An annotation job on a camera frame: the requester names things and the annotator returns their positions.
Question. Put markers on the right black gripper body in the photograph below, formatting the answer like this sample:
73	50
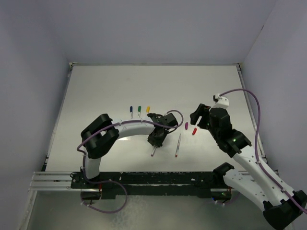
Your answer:
203	111

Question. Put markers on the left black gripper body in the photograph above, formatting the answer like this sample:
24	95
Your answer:
157	141

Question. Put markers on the red pen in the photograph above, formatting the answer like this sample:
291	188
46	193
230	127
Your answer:
178	145

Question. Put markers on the yellow pen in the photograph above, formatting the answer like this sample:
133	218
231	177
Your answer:
147	113

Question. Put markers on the green pen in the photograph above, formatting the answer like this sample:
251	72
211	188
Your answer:
139	113

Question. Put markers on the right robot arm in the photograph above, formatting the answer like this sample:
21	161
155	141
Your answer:
279	202

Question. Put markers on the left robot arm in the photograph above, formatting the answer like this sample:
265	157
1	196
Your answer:
99	136

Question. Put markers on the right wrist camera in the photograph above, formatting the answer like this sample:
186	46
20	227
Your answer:
220	101

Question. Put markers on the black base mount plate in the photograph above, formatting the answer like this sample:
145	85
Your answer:
108	185

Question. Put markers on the aluminium rail frame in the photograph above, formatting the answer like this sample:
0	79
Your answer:
50	181

